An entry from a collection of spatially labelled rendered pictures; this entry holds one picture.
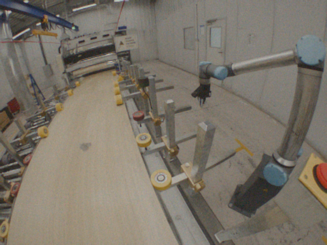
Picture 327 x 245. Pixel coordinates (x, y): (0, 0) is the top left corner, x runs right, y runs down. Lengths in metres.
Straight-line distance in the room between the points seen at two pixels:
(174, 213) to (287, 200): 0.60
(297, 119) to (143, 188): 0.69
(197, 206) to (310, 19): 3.02
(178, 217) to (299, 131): 0.70
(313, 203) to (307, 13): 2.93
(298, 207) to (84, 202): 0.58
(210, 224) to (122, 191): 0.42
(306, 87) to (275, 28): 2.59
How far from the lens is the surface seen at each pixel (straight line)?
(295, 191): 0.21
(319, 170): 0.21
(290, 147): 0.72
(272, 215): 0.29
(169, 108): 0.54
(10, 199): 1.06
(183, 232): 0.72
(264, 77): 3.20
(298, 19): 3.03
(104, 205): 0.51
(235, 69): 0.92
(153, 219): 0.45
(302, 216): 0.23
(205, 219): 0.66
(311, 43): 0.62
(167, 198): 0.76
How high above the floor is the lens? 1.33
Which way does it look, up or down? 36 degrees down
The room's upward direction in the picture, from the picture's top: 5 degrees counter-clockwise
